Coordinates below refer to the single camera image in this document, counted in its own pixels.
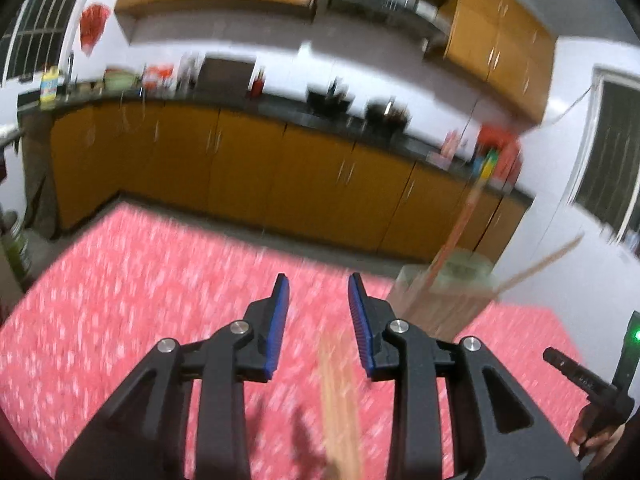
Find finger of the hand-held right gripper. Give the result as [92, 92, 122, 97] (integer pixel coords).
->
[543, 347, 634, 414]

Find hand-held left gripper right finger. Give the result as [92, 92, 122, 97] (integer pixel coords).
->
[348, 272, 584, 480]

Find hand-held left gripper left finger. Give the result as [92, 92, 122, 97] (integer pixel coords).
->
[55, 273, 291, 480]

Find beige perforated utensil holder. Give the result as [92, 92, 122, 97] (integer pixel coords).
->
[392, 249, 502, 343]

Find light wooden chopstick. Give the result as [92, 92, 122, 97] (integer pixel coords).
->
[318, 329, 363, 480]
[492, 231, 587, 297]

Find person's right hand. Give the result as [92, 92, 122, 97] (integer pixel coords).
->
[570, 405, 632, 466]

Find orange wooden chopstick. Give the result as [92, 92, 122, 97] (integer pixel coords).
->
[425, 177, 483, 306]

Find orange kitchen base cabinets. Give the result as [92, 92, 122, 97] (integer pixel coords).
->
[49, 101, 528, 263]

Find red floral tablecloth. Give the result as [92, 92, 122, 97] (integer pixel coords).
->
[0, 200, 587, 480]

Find black kitchen countertop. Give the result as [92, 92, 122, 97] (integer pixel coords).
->
[17, 86, 537, 202]

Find black wok with lid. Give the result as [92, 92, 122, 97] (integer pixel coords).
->
[364, 99, 413, 130]

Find dark framed window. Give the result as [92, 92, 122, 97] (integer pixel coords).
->
[569, 66, 640, 257]

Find red packets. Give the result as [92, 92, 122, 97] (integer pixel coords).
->
[476, 126, 523, 183]

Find dark cutting board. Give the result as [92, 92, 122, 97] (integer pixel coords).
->
[199, 55, 257, 97]

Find clear plastic bag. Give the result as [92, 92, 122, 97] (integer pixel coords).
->
[176, 54, 202, 92]

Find red and white plastic bags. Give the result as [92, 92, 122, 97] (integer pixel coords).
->
[142, 63, 177, 95]

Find green gas cylinder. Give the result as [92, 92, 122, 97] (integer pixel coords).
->
[0, 209, 33, 293]

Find green basin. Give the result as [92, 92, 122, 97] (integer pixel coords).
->
[103, 66, 142, 93]

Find yellow detergent bottle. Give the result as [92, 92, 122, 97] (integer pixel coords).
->
[39, 66, 64, 111]

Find red hanging plastic bag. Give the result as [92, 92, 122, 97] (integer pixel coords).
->
[79, 3, 112, 57]

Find barred window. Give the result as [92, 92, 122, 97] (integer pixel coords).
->
[0, 0, 97, 88]

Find white wall wire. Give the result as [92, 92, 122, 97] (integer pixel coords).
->
[520, 84, 602, 135]

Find orange corner wall cabinets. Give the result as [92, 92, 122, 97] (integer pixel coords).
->
[444, 0, 557, 123]

